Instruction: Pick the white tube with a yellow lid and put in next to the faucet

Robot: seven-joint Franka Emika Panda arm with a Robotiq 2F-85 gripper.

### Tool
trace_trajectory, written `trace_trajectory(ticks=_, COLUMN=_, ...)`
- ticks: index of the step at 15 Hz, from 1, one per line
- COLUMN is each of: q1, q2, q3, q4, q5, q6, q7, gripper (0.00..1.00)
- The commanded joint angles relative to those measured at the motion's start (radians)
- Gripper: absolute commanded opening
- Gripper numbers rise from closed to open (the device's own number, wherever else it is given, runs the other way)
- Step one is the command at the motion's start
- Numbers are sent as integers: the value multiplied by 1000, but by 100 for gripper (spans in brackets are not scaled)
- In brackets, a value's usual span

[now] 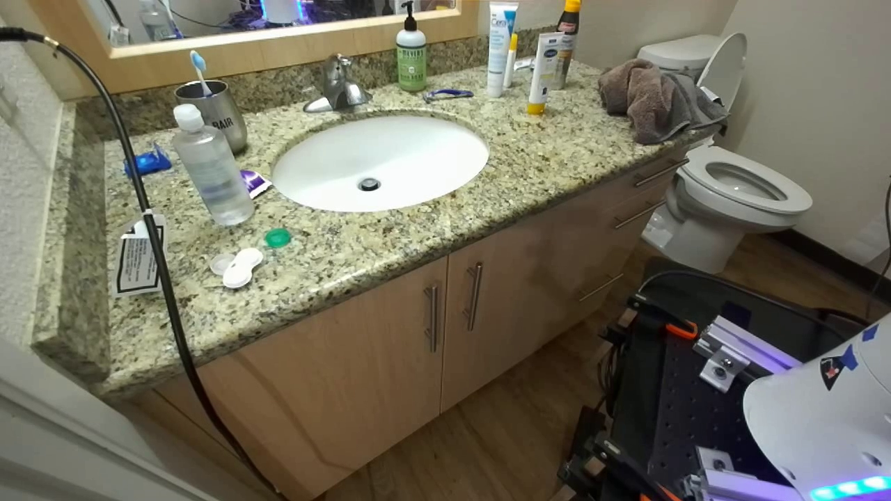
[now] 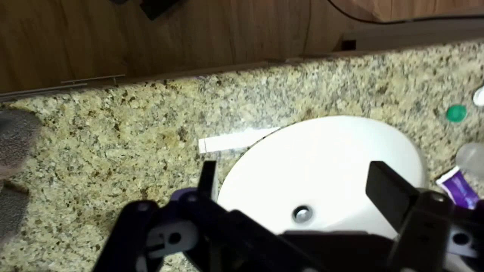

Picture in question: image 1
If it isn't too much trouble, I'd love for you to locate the white tube with yellow lid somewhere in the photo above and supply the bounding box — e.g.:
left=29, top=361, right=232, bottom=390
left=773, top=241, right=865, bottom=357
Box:
left=523, top=31, right=565, bottom=120

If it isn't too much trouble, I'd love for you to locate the chrome faucet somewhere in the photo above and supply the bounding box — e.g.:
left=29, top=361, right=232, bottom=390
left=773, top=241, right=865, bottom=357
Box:
left=300, top=53, right=372, bottom=116

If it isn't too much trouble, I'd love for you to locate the thin white tube yellow cap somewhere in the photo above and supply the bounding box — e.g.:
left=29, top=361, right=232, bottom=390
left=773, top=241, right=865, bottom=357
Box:
left=501, top=31, right=523, bottom=92

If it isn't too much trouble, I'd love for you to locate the tall white blue tube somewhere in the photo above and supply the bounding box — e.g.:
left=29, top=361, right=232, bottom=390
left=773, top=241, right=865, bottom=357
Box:
left=485, top=0, right=521, bottom=101

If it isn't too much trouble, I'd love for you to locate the white toilet lid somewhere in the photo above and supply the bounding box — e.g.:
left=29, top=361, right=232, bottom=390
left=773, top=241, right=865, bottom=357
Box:
left=694, top=31, right=750, bottom=116

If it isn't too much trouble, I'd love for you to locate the narrow wooden cabinet door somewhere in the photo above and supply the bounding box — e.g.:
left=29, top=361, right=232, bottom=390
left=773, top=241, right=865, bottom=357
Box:
left=441, top=218, right=559, bottom=412

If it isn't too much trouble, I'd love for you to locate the white oval sink basin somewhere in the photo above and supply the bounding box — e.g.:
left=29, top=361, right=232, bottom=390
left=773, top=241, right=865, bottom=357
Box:
left=271, top=112, right=494, bottom=213

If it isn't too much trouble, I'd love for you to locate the wide wooden cabinet door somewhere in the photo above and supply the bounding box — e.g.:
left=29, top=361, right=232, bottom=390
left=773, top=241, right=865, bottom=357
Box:
left=197, top=258, right=452, bottom=497

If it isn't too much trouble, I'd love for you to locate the green soap pump bottle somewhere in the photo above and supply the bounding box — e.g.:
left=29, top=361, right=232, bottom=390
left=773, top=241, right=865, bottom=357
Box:
left=393, top=0, right=432, bottom=95

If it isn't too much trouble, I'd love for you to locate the purple packet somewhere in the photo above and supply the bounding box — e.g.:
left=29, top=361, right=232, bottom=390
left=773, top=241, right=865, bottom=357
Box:
left=237, top=167, right=276, bottom=201

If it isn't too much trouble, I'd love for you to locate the white contact lens case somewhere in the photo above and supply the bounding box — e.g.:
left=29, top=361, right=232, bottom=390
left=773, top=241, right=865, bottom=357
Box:
left=221, top=245, right=268, bottom=293

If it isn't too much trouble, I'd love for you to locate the clear bottle with white cap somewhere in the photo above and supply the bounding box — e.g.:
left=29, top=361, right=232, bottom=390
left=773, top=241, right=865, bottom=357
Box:
left=171, top=101, right=256, bottom=230

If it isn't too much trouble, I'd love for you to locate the brown towel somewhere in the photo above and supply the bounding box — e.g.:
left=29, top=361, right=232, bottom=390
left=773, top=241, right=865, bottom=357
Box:
left=595, top=57, right=694, bottom=144

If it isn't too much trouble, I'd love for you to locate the metal cup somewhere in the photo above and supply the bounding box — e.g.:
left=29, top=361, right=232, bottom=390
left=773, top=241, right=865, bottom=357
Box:
left=172, top=80, right=251, bottom=158

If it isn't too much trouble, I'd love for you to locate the wooden framed mirror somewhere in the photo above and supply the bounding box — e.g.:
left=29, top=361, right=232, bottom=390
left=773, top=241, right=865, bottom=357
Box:
left=24, top=0, right=485, bottom=98

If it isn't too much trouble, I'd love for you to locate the black robot cart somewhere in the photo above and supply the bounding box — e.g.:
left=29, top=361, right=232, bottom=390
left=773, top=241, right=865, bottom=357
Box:
left=558, top=266, right=871, bottom=501

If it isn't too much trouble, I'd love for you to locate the grey cloth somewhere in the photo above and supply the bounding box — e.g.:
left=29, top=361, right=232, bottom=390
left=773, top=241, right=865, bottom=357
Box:
left=661, top=70, right=733, bottom=137

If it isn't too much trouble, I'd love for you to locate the white toilet bowl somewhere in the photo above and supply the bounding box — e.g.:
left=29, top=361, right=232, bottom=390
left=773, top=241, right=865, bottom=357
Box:
left=640, top=142, right=817, bottom=276

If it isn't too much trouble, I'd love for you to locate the white toilet tank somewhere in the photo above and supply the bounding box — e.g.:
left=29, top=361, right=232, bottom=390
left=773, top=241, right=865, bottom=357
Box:
left=636, top=34, right=723, bottom=80

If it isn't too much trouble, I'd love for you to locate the blue white toothbrush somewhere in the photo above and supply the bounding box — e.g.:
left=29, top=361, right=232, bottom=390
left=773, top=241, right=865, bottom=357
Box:
left=187, top=46, right=215, bottom=101

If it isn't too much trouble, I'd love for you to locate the small blue object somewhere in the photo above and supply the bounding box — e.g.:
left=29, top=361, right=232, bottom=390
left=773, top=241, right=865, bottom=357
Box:
left=122, top=147, right=175, bottom=181

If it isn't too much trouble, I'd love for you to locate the metal cabinet door handle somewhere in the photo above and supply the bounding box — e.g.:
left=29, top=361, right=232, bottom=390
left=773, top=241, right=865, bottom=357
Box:
left=463, top=258, right=488, bottom=333
left=423, top=277, right=445, bottom=357

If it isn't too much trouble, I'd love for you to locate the orange clamp handle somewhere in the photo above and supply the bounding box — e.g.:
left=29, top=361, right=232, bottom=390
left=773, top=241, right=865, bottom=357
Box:
left=661, top=316, right=701, bottom=344

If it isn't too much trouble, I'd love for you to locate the black cable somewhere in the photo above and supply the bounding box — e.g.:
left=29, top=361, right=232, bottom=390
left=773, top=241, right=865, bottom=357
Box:
left=0, top=24, right=281, bottom=497

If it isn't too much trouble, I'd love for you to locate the aluminium mounting bracket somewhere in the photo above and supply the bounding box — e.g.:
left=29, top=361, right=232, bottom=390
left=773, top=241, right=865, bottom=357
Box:
left=694, top=315, right=803, bottom=394

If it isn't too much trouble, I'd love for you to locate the white cable tag label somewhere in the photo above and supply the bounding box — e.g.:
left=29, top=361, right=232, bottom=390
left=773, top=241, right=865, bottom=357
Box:
left=115, top=213, right=171, bottom=301

